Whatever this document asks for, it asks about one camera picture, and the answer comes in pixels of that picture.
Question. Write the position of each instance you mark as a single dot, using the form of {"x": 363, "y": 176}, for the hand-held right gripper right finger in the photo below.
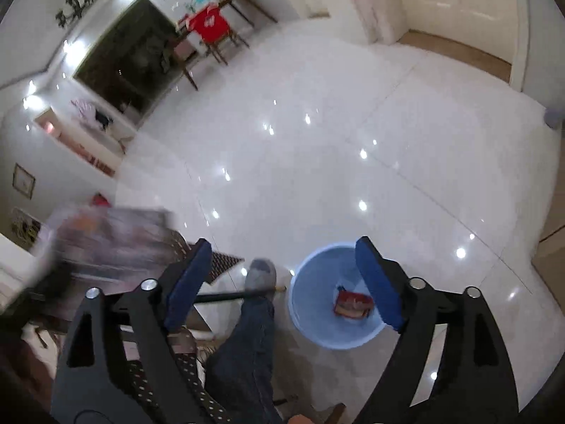
{"x": 379, "y": 287}

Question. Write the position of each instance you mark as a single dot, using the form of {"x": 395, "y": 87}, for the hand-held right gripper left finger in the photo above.
{"x": 187, "y": 285}

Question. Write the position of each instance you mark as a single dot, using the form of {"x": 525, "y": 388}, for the red snack packet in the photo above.
{"x": 351, "y": 305}

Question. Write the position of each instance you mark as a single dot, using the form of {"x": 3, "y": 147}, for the light blue plastic bin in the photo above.
{"x": 318, "y": 313}

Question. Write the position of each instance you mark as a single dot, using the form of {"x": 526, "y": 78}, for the printed paper packet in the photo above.
{"x": 106, "y": 236}

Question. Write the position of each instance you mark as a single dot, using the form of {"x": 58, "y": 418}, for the black metal rod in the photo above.
{"x": 220, "y": 297}

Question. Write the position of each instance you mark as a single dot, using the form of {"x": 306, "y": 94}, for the grey slipper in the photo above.
{"x": 261, "y": 276}

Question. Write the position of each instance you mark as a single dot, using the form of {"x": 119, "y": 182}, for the person's leg in jeans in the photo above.
{"x": 242, "y": 357}

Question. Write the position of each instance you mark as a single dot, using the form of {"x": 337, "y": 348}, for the brown seat with pink item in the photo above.
{"x": 101, "y": 198}

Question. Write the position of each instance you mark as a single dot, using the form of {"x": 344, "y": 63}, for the hanging clothes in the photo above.
{"x": 90, "y": 112}

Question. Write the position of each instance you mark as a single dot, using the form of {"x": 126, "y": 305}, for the dark glass sliding door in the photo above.
{"x": 123, "y": 62}

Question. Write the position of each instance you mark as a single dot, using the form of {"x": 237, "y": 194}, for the chair with red cover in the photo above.
{"x": 212, "y": 24}

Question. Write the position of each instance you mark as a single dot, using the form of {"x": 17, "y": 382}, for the wooden dining table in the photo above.
{"x": 234, "y": 6}

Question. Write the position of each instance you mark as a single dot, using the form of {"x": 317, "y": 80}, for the white panel door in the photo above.
{"x": 463, "y": 9}

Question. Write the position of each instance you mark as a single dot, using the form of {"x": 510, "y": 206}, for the black chandelier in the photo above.
{"x": 75, "y": 5}

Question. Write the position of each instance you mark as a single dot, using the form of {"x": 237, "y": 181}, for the cluttered wall shelf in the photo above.
{"x": 24, "y": 226}

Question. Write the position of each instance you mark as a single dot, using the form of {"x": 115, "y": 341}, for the small framed wall picture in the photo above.
{"x": 24, "y": 180}

